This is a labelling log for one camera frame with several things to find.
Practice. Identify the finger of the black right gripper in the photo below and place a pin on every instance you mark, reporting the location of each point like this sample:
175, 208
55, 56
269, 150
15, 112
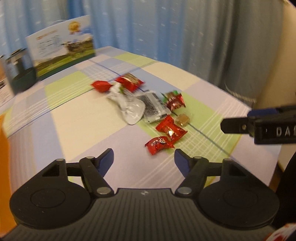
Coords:
243, 126

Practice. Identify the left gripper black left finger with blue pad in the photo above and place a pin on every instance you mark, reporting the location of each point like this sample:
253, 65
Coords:
93, 172

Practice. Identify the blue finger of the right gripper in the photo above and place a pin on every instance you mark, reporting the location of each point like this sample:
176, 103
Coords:
260, 112

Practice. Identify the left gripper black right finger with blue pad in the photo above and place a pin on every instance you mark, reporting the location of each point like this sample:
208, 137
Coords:
194, 170

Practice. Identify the red candy front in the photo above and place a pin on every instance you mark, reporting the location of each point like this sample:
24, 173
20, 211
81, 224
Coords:
158, 143

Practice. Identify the red candy shiny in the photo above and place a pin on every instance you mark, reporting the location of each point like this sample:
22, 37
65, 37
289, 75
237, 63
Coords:
173, 131

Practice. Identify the dark red green candy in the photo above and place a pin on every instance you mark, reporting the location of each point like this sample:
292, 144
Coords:
173, 100

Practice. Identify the silver foil pouch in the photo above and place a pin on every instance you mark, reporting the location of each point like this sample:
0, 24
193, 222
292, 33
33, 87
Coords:
132, 109

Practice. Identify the clear sesame snack packet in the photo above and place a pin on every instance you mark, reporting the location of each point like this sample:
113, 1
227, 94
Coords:
155, 109

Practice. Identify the red brown snack bar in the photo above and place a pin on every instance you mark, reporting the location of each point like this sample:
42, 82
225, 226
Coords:
129, 82

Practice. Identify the brown wrapped candy cube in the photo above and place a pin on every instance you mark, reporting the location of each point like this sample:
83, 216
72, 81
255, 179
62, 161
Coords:
182, 119

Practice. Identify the plaid tablecloth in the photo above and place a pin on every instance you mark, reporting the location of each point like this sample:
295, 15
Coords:
63, 117

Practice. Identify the blue star curtain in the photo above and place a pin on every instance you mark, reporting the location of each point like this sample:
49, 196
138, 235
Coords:
231, 44

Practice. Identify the orange plastic basket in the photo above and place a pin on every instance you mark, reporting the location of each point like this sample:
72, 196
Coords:
7, 220

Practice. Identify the white product box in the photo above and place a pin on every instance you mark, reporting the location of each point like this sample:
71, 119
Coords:
6, 93

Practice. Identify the dark green glass jar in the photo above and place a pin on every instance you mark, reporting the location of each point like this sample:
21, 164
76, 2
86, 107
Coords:
21, 72

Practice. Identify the milk carton gift box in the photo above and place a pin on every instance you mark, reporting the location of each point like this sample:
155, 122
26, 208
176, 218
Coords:
60, 46

